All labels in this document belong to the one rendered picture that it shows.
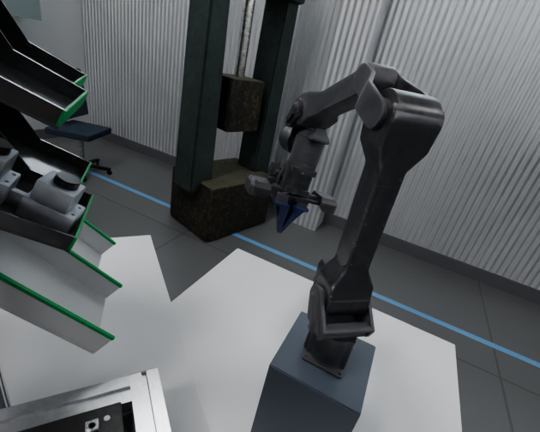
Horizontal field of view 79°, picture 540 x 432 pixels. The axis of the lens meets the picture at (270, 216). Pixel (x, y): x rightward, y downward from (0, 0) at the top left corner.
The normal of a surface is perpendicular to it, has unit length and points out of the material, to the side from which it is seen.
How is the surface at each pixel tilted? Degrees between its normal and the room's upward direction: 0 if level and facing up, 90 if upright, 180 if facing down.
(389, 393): 0
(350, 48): 90
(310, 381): 0
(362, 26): 90
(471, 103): 90
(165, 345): 0
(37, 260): 45
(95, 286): 90
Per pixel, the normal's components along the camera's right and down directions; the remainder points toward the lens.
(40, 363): 0.19, -0.88
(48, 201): 0.14, 0.40
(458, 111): -0.43, 0.33
